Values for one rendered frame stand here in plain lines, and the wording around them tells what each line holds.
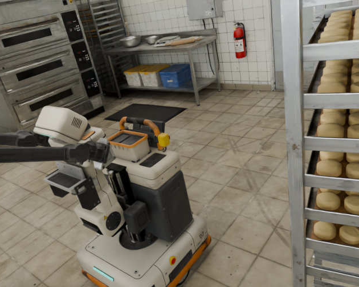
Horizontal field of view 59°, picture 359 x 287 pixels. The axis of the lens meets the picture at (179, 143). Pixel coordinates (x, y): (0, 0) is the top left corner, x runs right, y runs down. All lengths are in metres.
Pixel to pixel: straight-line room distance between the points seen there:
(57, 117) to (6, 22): 3.37
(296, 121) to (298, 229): 0.27
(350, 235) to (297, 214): 0.16
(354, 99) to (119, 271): 1.62
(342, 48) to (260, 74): 4.44
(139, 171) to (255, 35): 3.54
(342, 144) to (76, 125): 1.16
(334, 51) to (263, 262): 1.76
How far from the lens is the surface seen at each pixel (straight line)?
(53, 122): 1.53
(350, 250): 0.84
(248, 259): 2.24
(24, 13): 4.92
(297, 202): 0.73
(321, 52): 0.62
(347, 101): 0.64
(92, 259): 2.13
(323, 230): 0.87
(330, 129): 0.72
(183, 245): 2.02
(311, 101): 0.64
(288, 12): 0.58
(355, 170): 0.75
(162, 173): 1.74
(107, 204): 1.73
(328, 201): 0.81
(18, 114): 4.77
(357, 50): 0.61
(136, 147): 1.78
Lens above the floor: 1.65
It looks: 26 degrees down
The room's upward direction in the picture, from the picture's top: 12 degrees counter-clockwise
